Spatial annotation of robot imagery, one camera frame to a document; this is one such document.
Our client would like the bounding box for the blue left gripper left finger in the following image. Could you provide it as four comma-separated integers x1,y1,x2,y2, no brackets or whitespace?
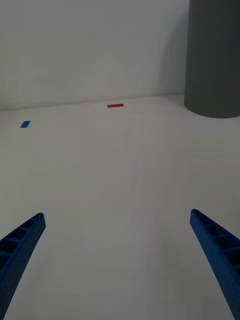
0,212,47,319

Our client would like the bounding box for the grey plastic waste bin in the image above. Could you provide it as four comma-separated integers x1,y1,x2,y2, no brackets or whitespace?
183,0,240,119

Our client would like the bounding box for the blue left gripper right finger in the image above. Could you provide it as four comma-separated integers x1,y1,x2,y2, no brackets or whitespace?
189,208,240,320

